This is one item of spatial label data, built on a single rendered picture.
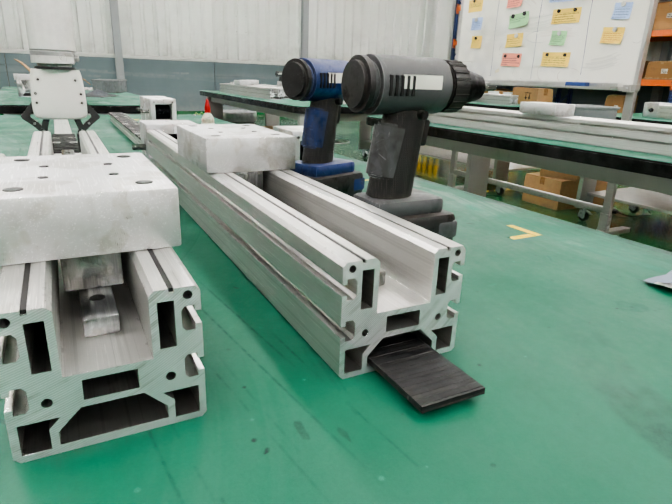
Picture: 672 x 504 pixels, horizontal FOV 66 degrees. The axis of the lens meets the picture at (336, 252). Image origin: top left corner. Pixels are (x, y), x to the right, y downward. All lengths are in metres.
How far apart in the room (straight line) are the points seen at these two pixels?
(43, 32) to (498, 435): 1.09
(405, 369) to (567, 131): 1.76
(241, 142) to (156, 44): 11.76
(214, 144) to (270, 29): 12.50
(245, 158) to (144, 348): 0.35
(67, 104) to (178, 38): 11.23
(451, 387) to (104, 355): 0.21
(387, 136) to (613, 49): 3.00
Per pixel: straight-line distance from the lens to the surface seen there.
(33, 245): 0.35
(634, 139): 1.94
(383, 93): 0.54
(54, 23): 1.22
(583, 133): 2.03
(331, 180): 0.80
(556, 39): 3.76
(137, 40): 12.27
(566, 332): 0.48
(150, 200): 0.35
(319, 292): 0.36
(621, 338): 0.49
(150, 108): 2.02
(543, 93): 5.23
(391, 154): 0.57
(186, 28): 12.49
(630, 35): 3.48
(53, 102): 1.24
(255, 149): 0.63
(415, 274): 0.39
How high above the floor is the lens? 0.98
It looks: 19 degrees down
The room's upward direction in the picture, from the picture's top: 2 degrees clockwise
